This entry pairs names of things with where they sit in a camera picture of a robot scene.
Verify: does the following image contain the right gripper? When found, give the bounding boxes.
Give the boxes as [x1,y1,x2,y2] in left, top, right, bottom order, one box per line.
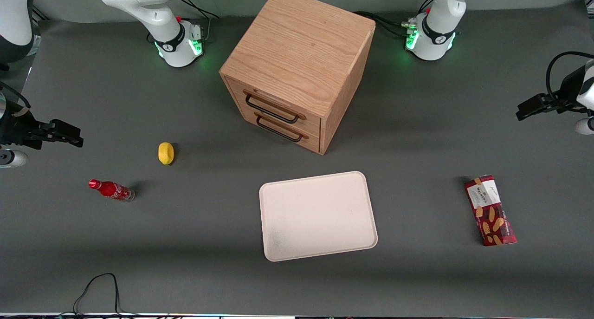
[0,108,84,150]

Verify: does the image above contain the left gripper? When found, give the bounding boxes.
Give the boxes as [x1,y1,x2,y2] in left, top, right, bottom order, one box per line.
[516,58,594,122]

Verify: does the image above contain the red cookie box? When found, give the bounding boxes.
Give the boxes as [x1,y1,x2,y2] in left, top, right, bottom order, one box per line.
[465,175,517,247]

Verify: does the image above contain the cream plastic tray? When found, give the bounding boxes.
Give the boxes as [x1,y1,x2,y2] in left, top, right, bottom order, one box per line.
[258,171,379,262]

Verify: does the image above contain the red cola bottle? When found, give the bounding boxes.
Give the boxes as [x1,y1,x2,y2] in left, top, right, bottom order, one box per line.
[88,179,136,202]

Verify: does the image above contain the yellow lemon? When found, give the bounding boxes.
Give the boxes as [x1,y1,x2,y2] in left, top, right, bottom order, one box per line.
[158,142,175,165]

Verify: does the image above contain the large wooden drawer front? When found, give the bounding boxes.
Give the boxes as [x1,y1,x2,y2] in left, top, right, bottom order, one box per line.
[226,78,322,137]

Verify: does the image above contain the small wooden drawer front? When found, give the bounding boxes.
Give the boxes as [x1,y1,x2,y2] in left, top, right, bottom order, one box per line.
[231,102,321,154]

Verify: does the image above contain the wooden drawer cabinet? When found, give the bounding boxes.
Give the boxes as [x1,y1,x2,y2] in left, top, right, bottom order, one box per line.
[219,0,376,156]

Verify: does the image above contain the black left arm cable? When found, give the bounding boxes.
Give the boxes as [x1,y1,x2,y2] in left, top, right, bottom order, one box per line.
[546,51,594,102]

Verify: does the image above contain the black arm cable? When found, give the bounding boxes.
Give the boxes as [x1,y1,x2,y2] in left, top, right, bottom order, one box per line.
[546,51,594,102]
[0,81,31,109]

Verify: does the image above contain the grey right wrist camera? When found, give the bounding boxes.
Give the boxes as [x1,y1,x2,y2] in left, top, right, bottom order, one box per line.
[0,149,28,168]

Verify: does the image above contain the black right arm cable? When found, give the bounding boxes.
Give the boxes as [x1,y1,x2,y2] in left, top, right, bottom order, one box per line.
[0,81,31,109]

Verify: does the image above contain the black loose table cable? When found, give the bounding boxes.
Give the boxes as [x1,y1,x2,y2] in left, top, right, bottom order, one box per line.
[73,273,140,318]

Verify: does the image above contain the black left base cables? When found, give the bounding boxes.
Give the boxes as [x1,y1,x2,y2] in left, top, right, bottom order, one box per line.
[354,0,434,37]

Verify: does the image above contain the black base cables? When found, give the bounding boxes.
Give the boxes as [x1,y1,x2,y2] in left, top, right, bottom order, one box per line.
[175,0,220,43]
[354,0,434,37]

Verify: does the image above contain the black right base cables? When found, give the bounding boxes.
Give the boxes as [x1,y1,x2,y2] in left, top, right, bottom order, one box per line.
[175,0,220,43]

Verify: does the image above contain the long black drawer handle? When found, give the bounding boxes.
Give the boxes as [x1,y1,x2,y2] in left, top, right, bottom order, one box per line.
[244,91,307,124]

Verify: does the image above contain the short black drawer handle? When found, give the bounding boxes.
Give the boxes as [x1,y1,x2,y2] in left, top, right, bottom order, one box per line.
[254,111,310,143]

